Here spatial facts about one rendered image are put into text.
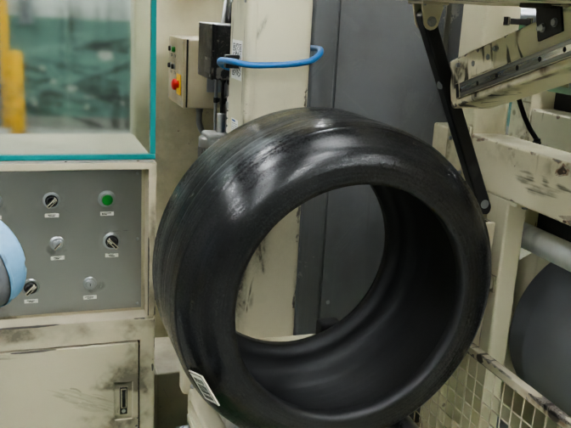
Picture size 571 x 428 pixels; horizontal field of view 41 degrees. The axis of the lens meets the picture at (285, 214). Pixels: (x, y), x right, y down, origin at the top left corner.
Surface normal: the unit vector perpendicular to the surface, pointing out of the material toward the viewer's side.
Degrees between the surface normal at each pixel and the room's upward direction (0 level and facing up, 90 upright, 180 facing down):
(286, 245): 90
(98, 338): 90
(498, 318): 90
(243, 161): 41
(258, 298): 90
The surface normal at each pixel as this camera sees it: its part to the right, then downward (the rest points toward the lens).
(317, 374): 0.08, -0.63
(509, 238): 0.32, 0.25
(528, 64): -0.95, 0.04
